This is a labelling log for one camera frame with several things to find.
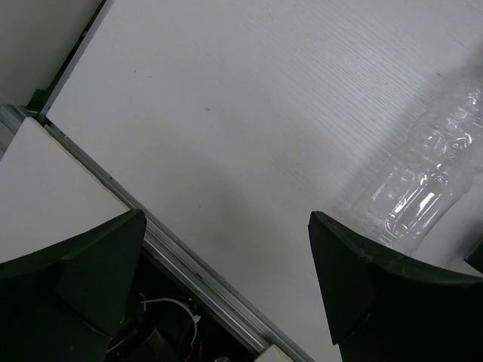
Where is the clear unlabelled plastic bottle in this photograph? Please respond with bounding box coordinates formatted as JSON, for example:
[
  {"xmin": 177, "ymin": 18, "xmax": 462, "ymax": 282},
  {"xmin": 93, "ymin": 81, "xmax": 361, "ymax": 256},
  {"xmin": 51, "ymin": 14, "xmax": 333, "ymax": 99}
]
[{"xmin": 353, "ymin": 75, "xmax": 482, "ymax": 255}]

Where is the black label small bottle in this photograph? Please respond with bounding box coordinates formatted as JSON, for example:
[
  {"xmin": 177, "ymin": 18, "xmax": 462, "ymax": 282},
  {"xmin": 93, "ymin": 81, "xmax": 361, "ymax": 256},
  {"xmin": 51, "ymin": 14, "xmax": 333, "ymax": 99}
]
[{"xmin": 465, "ymin": 240, "xmax": 483, "ymax": 273}]

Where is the white cable tie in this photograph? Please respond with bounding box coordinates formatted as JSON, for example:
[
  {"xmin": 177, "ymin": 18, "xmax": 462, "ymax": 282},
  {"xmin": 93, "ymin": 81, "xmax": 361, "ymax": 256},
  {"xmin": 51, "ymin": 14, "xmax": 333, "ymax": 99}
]
[{"xmin": 109, "ymin": 293, "xmax": 201, "ymax": 354}]

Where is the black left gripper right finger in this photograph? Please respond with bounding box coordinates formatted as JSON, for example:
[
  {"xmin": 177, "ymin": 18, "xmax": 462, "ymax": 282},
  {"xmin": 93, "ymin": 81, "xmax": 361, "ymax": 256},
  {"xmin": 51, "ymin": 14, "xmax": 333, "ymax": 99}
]
[{"xmin": 308, "ymin": 211, "xmax": 482, "ymax": 361}]

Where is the aluminium table edge rail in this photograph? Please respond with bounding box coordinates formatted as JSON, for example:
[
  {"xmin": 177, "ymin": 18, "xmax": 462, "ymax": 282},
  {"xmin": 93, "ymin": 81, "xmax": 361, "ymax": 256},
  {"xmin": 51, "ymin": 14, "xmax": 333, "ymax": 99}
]
[{"xmin": 0, "ymin": 0, "xmax": 318, "ymax": 362}]

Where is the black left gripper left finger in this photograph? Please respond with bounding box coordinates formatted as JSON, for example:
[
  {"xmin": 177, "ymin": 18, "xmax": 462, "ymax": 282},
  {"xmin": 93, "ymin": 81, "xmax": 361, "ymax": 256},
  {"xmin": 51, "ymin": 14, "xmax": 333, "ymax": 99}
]
[{"xmin": 1, "ymin": 209, "xmax": 146, "ymax": 361}]

